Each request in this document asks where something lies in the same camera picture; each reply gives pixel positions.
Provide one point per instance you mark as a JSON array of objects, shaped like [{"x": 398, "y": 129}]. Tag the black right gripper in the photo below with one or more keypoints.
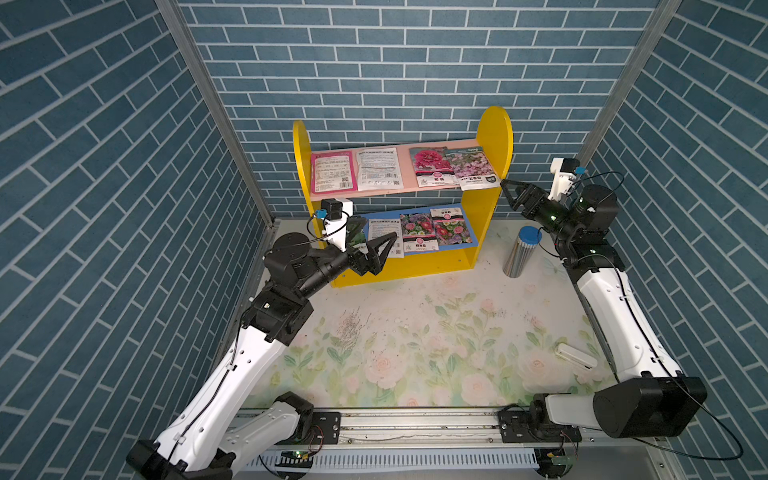
[{"x": 538, "y": 200}]

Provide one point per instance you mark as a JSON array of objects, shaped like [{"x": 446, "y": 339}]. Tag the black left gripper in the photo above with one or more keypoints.
[{"x": 369, "y": 264}]

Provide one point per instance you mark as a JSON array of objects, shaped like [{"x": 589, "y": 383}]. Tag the white text back seed packet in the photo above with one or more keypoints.
[{"x": 378, "y": 169}]

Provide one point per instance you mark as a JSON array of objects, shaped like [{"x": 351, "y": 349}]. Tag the purple flower seed packet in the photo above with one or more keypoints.
[{"x": 472, "y": 168}]

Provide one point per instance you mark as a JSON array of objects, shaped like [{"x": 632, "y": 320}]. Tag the pink hollyhock seed packet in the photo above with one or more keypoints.
[{"x": 432, "y": 168}]

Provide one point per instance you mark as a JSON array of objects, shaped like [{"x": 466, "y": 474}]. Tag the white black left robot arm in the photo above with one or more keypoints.
[{"x": 201, "y": 443}]

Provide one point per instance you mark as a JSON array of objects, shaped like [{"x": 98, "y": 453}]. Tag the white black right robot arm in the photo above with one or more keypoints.
[{"x": 651, "y": 397}]

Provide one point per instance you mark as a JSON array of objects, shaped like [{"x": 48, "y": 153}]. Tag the white text packet lower shelf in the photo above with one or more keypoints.
[{"x": 386, "y": 234}]

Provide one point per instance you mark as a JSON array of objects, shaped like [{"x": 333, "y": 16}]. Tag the pink aster seed packet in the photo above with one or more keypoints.
[{"x": 418, "y": 233}]

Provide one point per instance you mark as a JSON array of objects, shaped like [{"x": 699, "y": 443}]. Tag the pink back seed packet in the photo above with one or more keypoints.
[{"x": 333, "y": 172}]

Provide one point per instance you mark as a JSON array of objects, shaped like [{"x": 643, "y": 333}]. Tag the yellow wooden shelf unit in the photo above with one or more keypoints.
[{"x": 494, "y": 135}]

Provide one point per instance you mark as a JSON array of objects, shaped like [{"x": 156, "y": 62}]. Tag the mixed aster flower seed packet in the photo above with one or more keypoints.
[{"x": 450, "y": 226}]

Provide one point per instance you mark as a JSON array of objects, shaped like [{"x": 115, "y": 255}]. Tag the clear pencil tube blue lid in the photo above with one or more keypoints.
[{"x": 527, "y": 241}]

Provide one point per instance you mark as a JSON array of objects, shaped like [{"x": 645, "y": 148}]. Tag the white small box on table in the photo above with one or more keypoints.
[{"x": 576, "y": 357}]

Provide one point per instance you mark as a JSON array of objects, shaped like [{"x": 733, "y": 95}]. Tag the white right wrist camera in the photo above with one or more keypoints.
[{"x": 565, "y": 173}]

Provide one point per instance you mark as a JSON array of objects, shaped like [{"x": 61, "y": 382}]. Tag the aluminium corner post right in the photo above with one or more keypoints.
[{"x": 657, "y": 24}]

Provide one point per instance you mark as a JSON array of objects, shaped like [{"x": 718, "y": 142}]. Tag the aluminium corner post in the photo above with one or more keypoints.
[
  {"x": 176, "y": 23},
  {"x": 657, "y": 24}
]

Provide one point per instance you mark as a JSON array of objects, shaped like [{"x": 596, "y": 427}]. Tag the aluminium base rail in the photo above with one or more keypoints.
[{"x": 465, "y": 440}]

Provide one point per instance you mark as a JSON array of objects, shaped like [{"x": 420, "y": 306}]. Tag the aluminium corner post left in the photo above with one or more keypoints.
[{"x": 176, "y": 23}]

